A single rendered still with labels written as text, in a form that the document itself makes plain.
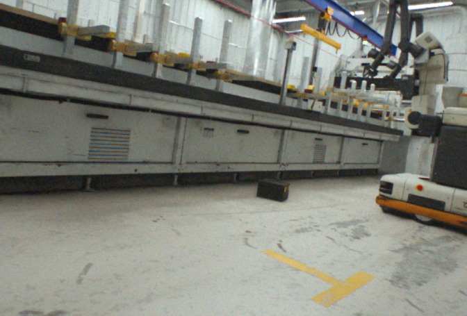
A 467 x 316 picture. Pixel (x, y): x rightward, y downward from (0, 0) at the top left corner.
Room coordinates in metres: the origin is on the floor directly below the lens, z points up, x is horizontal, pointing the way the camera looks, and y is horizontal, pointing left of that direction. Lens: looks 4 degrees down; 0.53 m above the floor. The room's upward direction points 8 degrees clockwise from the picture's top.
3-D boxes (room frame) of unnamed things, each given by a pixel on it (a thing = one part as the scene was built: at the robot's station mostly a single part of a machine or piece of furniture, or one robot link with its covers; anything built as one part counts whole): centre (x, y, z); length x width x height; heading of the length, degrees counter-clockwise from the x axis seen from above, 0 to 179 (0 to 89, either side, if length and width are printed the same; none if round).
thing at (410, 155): (5.84, -2.24, 0.95); 1.65 x 0.70 x 1.90; 48
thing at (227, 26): (2.41, 0.15, 0.93); 0.04 x 0.04 x 0.48; 48
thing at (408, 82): (2.83, -1.33, 0.99); 0.28 x 0.16 x 0.22; 139
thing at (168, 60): (2.04, 0.42, 0.81); 0.43 x 0.03 x 0.04; 48
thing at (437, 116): (2.70, -1.39, 0.68); 0.28 x 0.27 x 0.25; 139
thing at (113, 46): (1.87, 0.64, 0.81); 0.14 x 0.06 x 0.05; 138
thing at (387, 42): (2.78, -1.06, 1.40); 0.11 x 0.06 x 0.43; 140
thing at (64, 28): (1.69, 0.80, 0.83); 0.14 x 0.06 x 0.05; 138
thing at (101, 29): (1.67, 0.76, 0.83); 0.43 x 0.03 x 0.04; 48
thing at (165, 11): (2.04, 0.48, 0.88); 0.04 x 0.04 x 0.48; 48
